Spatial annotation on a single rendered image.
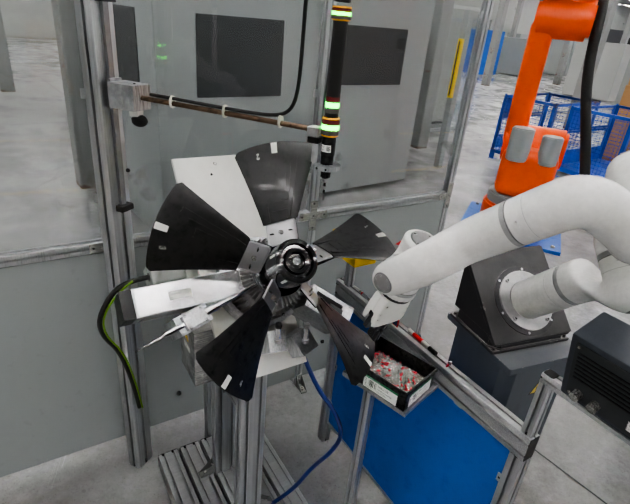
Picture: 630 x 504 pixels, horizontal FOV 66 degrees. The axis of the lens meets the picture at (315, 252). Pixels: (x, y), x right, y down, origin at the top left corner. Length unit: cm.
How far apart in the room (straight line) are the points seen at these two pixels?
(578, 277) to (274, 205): 82
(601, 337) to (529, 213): 39
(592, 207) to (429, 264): 29
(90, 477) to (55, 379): 47
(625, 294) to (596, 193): 49
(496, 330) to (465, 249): 61
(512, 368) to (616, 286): 38
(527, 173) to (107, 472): 410
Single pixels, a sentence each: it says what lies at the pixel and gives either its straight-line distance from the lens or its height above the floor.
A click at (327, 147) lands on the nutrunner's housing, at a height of 150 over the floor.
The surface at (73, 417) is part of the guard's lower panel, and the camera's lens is 229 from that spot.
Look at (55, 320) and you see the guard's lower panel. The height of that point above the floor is 72.
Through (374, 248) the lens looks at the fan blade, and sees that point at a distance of 140.
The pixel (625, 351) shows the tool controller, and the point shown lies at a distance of 117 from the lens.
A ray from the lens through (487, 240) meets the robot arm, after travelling 94.
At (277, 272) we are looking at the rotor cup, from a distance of 121.
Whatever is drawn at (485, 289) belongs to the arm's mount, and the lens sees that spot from 156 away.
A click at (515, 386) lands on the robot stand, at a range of 161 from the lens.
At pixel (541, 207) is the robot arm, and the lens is 89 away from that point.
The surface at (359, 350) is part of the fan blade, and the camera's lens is 133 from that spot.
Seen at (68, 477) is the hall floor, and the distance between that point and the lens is 241.
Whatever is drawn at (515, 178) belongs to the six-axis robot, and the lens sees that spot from 495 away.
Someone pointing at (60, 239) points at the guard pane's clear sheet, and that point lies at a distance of 186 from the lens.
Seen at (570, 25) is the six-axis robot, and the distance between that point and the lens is 497.
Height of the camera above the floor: 179
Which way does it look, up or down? 26 degrees down
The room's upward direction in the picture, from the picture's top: 5 degrees clockwise
